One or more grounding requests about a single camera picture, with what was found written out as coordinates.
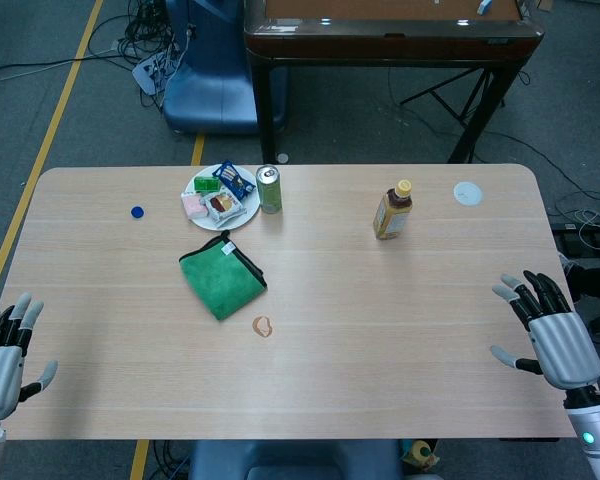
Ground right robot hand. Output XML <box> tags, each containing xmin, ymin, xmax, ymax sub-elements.
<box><xmin>489</xmin><ymin>270</ymin><xmax>600</xmax><ymax>391</ymax></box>

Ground black tripod stand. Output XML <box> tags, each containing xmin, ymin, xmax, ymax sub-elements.
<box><xmin>398</xmin><ymin>67</ymin><xmax>506</xmax><ymax>126</ymax></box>

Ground white red snack packet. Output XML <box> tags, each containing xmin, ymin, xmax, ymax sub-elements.
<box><xmin>202</xmin><ymin>187</ymin><xmax>248</xmax><ymax>223</ymax></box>

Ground brown stain spot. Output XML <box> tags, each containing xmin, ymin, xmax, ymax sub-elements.
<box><xmin>251</xmin><ymin>315</ymin><xmax>275</xmax><ymax>339</ymax></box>

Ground white round plate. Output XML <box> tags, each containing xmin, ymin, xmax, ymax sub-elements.
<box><xmin>183</xmin><ymin>163</ymin><xmax>262</xmax><ymax>232</ymax></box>

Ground pink snack packet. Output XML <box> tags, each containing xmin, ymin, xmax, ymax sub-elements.
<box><xmin>180</xmin><ymin>192</ymin><xmax>210</xmax><ymax>220</ymax></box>

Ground dark wooden side table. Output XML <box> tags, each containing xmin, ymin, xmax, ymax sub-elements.
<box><xmin>243</xmin><ymin>0</ymin><xmax>546</xmax><ymax>165</ymax></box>

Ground tangled black cables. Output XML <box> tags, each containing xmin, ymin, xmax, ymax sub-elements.
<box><xmin>110</xmin><ymin>0</ymin><xmax>191</xmax><ymax>66</ymax></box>

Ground blue cookie packet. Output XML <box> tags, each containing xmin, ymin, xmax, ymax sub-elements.
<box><xmin>213</xmin><ymin>160</ymin><xmax>257</xmax><ymax>201</ymax></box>

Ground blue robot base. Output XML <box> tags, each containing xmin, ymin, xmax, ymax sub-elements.
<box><xmin>161</xmin><ymin>0</ymin><xmax>287</xmax><ymax>137</ymax></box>

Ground yellow tea bottle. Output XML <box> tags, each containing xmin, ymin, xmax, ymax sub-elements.
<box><xmin>372</xmin><ymin>179</ymin><xmax>414</xmax><ymax>242</ymax></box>

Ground blue grey robot torso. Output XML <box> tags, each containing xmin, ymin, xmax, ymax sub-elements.
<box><xmin>187</xmin><ymin>438</ymin><xmax>405</xmax><ymax>480</ymax></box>

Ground green drink can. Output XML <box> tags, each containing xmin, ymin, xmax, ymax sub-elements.
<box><xmin>255</xmin><ymin>165</ymin><xmax>283</xmax><ymax>216</ymax></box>

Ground green microfiber cloth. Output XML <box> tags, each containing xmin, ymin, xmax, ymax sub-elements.
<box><xmin>178</xmin><ymin>230</ymin><xmax>269</xmax><ymax>322</ymax></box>

